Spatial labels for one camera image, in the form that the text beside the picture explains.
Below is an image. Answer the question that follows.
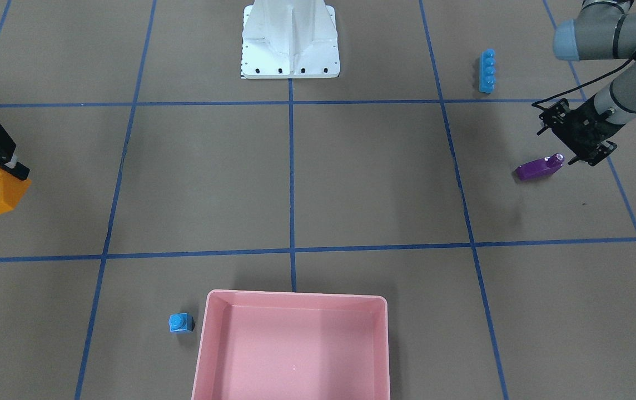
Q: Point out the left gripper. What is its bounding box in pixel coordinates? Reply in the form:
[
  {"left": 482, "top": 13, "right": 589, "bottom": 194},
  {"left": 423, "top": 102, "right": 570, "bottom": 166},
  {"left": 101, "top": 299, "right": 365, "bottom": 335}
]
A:
[{"left": 538, "top": 99, "right": 619, "bottom": 166}]

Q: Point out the purple sloped block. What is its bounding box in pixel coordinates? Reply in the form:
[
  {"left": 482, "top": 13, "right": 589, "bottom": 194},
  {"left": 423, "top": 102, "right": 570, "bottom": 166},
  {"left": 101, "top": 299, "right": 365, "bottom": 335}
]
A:
[{"left": 515, "top": 153, "right": 564, "bottom": 181}]

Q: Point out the orange sloped block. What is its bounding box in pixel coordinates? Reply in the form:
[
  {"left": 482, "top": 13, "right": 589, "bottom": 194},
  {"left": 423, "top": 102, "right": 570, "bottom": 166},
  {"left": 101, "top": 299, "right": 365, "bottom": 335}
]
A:
[{"left": 0, "top": 167, "right": 32, "bottom": 215}]

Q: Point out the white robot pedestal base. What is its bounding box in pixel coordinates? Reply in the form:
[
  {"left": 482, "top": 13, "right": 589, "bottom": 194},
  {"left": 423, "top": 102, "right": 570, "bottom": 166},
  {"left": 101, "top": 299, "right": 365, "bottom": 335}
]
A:
[{"left": 240, "top": 1, "right": 341, "bottom": 79}]

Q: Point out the long blue block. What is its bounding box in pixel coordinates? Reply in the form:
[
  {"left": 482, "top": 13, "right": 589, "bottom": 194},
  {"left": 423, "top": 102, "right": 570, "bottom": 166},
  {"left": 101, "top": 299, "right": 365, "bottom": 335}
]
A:
[{"left": 478, "top": 48, "right": 496, "bottom": 94}]

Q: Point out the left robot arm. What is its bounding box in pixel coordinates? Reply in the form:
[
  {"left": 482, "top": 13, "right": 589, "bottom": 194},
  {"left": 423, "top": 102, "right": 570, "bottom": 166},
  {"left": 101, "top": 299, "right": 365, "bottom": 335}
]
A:
[{"left": 533, "top": 1, "right": 636, "bottom": 166}]

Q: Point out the pink plastic box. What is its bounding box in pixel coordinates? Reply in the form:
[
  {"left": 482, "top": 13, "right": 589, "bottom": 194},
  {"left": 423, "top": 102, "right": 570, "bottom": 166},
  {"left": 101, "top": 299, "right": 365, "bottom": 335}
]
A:
[{"left": 191, "top": 289, "right": 391, "bottom": 399}]

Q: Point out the small blue block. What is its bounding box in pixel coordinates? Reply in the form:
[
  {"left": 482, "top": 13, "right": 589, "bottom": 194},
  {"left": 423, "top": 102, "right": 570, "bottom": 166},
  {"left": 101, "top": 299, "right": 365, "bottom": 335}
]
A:
[{"left": 168, "top": 312, "right": 195, "bottom": 334}]

